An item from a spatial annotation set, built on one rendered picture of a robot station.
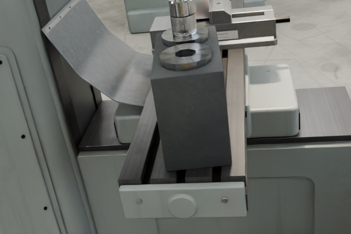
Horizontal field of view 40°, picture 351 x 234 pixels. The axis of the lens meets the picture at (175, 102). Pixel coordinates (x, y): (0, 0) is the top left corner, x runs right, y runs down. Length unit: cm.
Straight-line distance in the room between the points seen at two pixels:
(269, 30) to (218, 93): 58
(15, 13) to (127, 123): 40
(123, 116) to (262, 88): 39
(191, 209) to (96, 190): 63
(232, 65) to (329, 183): 42
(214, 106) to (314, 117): 63
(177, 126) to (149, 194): 13
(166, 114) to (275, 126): 52
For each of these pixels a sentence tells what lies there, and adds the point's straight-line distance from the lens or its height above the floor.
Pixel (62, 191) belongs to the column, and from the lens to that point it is 142.
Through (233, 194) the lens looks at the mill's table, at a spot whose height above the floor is 91.
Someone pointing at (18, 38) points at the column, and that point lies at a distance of 123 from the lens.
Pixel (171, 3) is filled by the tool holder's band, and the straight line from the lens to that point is 88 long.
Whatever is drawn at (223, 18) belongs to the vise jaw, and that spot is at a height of 102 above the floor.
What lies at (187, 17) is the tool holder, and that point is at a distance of 89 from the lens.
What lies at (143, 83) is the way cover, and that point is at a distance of 136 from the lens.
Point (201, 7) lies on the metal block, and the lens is 135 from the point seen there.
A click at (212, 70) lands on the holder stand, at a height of 112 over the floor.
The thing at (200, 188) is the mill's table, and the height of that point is 92.
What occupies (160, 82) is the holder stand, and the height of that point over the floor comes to 111.
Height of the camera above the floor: 145
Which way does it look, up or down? 28 degrees down
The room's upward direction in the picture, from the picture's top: 8 degrees counter-clockwise
